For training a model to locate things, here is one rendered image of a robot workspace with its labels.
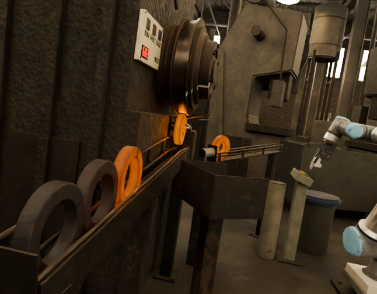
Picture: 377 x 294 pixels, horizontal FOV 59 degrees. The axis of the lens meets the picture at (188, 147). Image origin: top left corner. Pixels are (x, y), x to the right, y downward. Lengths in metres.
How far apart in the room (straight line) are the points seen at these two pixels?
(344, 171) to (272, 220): 1.70
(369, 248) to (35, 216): 1.66
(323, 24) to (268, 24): 6.24
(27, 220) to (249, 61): 3.97
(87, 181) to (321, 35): 9.99
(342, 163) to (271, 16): 1.96
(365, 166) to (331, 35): 6.95
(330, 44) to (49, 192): 10.08
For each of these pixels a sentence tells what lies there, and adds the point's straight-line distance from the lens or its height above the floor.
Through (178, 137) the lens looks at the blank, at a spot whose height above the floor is 0.77.
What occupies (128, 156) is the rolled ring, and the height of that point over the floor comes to 0.75.
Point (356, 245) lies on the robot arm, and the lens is 1.94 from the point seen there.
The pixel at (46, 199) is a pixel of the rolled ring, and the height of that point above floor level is 0.71.
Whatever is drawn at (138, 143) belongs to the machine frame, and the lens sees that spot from 1.26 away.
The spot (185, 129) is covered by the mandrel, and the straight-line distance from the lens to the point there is 1.65.
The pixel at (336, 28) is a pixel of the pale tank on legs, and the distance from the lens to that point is 10.61.
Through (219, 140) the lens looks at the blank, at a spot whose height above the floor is 0.75.
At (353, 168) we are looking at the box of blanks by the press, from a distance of 3.91.
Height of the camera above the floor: 0.89
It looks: 6 degrees down
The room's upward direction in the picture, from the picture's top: 8 degrees clockwise
